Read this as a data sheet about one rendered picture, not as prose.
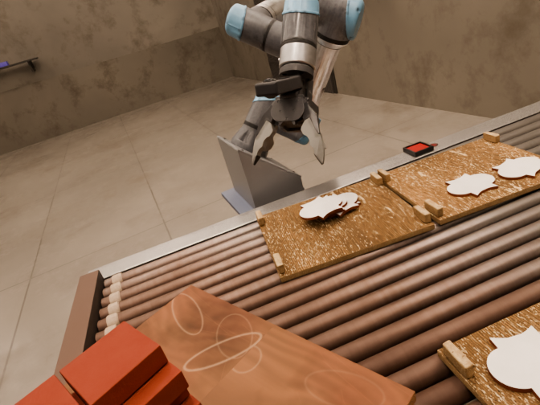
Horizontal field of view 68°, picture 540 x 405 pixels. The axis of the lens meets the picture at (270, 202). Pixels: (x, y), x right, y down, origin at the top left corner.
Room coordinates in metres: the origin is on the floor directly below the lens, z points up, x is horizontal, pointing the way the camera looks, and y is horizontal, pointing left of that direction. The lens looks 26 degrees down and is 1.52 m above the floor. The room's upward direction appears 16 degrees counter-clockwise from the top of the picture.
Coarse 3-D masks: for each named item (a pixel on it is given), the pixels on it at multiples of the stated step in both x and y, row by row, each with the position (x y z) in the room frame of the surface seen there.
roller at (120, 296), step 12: (516, 144) 1.17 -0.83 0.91; (252, 240) 1.03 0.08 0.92; (264, 240) 1.02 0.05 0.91; (228, 252) 1.01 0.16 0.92; (240, 252) 1.01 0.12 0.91; (192, 264) 1.00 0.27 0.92; (204, 264) 0.99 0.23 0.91; (168, 276) 0.98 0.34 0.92; (180, 276) 0.97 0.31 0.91; (132, 288) 0.97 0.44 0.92; (144, 288) 0.96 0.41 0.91; (108, 300) 0.95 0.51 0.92; (120, 300) 0.94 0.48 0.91
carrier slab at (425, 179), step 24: (480, 144) 1.19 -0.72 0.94; (504, 144) 1.14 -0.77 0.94; (408, 168) 1.17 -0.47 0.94; (432, 168) 1.12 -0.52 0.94; (456, 168) 1.08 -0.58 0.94; (480, 168) 1.03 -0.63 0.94; (408, 192) 1.02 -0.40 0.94; (432, 192) 0.98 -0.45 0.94; (504, 192) 0.88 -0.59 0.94; (528, 192) 0.87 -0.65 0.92; (432, 216) 0.87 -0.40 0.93; (456, 216) 0.84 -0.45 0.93
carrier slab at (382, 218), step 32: (352, 192) 1.12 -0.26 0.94; (384, 192) 1.06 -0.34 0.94; (288, 224) 1.04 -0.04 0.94; (320, 224) 0.98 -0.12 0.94; (352, 224) 0.94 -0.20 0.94; (384, 224) 0.89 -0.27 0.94; (416, 224) 0.85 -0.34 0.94; (288, 256) 0.87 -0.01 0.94; (320, 256) 0.83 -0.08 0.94; (352, 256) 0.81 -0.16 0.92
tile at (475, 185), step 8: (464, 176) 1.00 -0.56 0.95; (472, 176) 0.99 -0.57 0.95; (480, 176) 0.97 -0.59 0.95; (488, 176) 0.96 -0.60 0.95; (448, 184) 0.99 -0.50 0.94; (456, 184) 0.97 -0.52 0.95; (464, 184) 0.96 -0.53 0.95; (472, 184) 0.94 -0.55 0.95; (480, 184) 0.93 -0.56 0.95; (488, 184) 0.92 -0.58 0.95; (448, 192) 0.94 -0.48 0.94; (456, 192) 0.93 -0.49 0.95; (464, 192) 0.92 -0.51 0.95; (472, 192) 0.90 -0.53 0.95; (480, 192) 0.90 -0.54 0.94
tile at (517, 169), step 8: (512, 160) 1.01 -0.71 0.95; (520, 160) 1.00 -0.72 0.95; (528, 160) 0.98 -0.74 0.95; (536, 160) 0.97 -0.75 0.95; (496, 168) 0.99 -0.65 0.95; (504, 168) 0.98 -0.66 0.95; (512, 168) 0.97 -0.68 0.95; (520, 168) 0.95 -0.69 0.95; (528, 168) 0.94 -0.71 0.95; (536, 168) 0.93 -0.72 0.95; (504, 176) 0.94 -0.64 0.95; (512, 176) 0.93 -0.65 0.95; (520, 176) 0.91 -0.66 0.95; (528, 176) 0.91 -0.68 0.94
